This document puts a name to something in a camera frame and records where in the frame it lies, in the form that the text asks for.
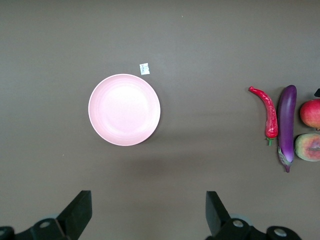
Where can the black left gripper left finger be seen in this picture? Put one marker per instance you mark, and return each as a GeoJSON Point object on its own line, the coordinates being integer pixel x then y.
{"type": "Point", "coordinates": [72, 220]}

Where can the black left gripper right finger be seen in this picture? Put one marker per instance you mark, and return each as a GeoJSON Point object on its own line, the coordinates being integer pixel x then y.
{"type": "Point", "coordinates": [217, 220]}

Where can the red chili pepper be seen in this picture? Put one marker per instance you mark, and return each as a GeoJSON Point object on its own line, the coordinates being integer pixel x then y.
{"type": "Point", "coordinates": [271, 117]}

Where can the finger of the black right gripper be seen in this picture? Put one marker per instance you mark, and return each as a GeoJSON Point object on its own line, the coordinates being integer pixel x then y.
{"type": "Point", "coordinates": [318, 93]}

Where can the peach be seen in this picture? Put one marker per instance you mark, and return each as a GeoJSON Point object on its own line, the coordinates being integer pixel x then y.
{"type": "Point", "coordinates": [308, 147]}

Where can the long purple eggplant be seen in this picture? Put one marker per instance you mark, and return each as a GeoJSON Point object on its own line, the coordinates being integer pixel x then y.
{"type": "Point", "coordinates": [287, 120]}

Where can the red pomegranate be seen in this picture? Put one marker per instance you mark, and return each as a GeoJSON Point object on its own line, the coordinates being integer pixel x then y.
{"type": "Point", "coordinates": [311, 113]}

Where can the small white paper sticker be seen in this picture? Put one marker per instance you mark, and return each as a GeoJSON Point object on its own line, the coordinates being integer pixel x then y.
{"type": "Point", "coordinates": [144, 68]}

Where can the pink round plate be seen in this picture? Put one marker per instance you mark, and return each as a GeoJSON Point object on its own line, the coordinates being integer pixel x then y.
{"type": "Point", "coordinates": [125, 110]}

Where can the brown table cover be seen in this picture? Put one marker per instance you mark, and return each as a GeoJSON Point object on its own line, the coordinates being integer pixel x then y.
{"type": "Point", "coordinates": [50, 50]}

